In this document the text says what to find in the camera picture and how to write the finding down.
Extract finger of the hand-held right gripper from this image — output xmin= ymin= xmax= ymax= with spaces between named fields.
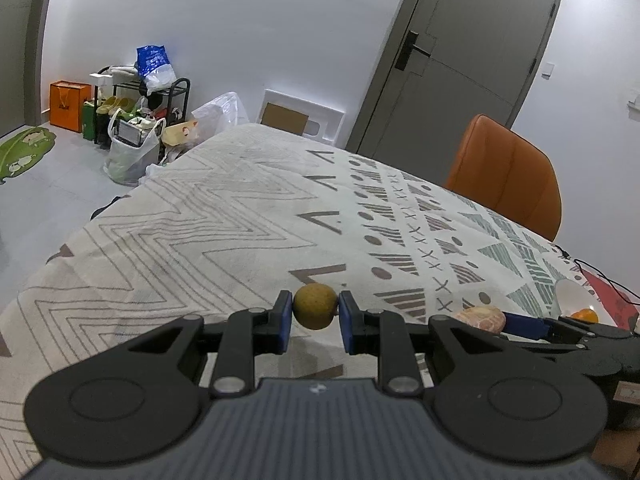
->
xmin=502 ymin=336 xmax=601 ymax=363
xmin=502 ymin=312 xmax=633 ymax=345

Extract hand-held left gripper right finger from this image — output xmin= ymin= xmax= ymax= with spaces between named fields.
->
xmin=337 ymin=290 xmax=507 ymax=401

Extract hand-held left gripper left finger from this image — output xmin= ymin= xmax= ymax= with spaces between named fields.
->
xmin=120 ymin=290 xmax=293 ymax=401

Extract brown-green round pear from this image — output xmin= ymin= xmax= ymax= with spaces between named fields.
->
xmin=292 ymin=283 xmax=335 ymax=331

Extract pink peeled grapefruit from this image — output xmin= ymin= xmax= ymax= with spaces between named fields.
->
xmin=452 ymin=306 xmax=507 ymax=335

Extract white plate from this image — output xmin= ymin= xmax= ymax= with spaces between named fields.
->
xmin=554 ymin=279 xmax=601 ymax=323

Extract red placemat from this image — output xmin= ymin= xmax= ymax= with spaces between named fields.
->
xmin=575 ymin=267 xmax=640 ymax=333

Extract patterned tablecloth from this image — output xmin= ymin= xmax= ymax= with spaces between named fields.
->
xmin=0 ymin=122 xmax=640 ymax=480

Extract orange chair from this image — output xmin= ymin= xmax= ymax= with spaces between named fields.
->
xmin=444 ymin=114 xmax=563 ymax=242

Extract white foam packaging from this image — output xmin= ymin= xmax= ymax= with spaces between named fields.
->
xmin=259 ymin=88 xmax=346 ymax=147

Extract brown cardboard sheet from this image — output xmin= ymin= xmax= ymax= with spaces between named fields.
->
xmin=262 ymin=102 xmax=311 ymax=136

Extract tan paper bag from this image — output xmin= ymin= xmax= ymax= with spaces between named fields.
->
xmin=162 ymin=119 xmax=201 ymax=147

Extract clear plastic bag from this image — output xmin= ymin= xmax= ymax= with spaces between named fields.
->
xmin=191 ymin=91 xmax=250 ymax=141

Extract white plastic shopping bag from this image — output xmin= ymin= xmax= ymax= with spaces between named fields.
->
xmin=104 ymin=109 xmax=167 ymax=186

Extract black storage rack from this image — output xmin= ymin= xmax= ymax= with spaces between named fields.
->
xmin=96 ymin=65 xmax=192 ymax=166

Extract yellow-green slippers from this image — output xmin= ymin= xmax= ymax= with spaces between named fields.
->
xmin=97 ymin=96 xmax=136 ymax=115

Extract green box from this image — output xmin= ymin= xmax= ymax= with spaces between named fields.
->
xmin=82 ymin=101 xmax=100 ymax=142

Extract grey door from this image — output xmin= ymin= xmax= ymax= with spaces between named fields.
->
xmin=345 ymin=0 xmax=568 ymax=161

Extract blue and white bag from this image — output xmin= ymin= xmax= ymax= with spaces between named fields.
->
xmin=136 ymin=45 xmax=177 ymax=95

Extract orange paper bag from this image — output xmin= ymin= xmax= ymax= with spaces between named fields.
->
xmin=49 ymin=81 xmax=93 ymax=133

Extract green leaf floor mat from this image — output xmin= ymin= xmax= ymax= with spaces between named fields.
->
xmin=0 ymin=126 xmax=57 ymax=186

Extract black cable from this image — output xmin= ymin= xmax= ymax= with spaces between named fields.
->
xmin=550 ymin=244 xmax=640 ymax=306

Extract black door handle lock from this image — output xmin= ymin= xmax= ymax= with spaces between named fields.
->
xmin=395 ymin=30 xmax=432 ymax=72

